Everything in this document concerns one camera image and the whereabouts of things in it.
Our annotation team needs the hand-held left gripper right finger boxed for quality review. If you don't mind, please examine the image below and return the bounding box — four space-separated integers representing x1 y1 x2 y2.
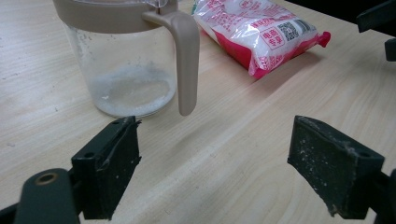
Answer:
286 115 386 220

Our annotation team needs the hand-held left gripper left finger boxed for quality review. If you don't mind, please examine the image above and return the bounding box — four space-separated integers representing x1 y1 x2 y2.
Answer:
71 116 143 221

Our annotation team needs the clear jar with beige handle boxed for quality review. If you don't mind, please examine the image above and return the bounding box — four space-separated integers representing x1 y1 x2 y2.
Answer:
51 0 201 119

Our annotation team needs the pink and white sugar bag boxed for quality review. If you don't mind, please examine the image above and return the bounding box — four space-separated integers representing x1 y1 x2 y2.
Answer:
191 0 332 80

